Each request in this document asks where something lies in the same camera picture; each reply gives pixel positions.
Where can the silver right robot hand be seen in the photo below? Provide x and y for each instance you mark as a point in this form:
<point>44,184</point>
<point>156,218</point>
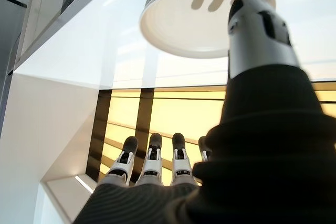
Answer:
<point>249,155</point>

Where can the cream ceramic plate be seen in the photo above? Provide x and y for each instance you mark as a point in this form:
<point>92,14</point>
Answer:
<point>183,30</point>

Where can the dark brown window frame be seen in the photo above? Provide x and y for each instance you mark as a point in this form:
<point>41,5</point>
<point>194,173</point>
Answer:
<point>143,116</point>

